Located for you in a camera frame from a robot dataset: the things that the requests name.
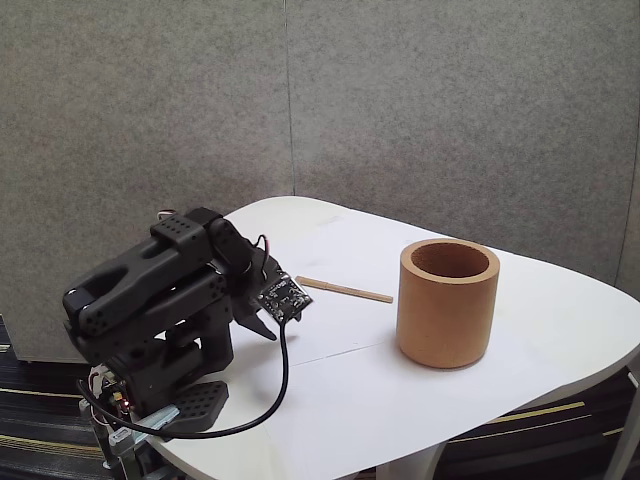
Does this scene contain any brown cylindrical pen holder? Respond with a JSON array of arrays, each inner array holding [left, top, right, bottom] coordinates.
[[396, 238, 502, 370]]

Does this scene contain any silver table clamp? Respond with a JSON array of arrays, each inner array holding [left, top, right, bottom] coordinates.
[[78, 397, 182, 471]]

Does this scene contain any thin servo wire loop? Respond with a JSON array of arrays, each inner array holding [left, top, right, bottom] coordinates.
[[254, 233, 275, 281]]

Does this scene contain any white table leg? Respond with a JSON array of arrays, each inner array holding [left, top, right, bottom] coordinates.
[[374, 437, 454, 480], [607, 367, 640, 480]]

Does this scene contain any small camera circuit board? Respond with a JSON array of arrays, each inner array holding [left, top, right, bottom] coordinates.
[[256, 272, 315, 325]]

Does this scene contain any grey felt partition panel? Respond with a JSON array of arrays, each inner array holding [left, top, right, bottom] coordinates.
[[284, 0, 626, 292], [0, 0, 297, 364]]

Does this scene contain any tan pen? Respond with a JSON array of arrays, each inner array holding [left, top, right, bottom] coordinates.
[[294, 274, 395, 305]]

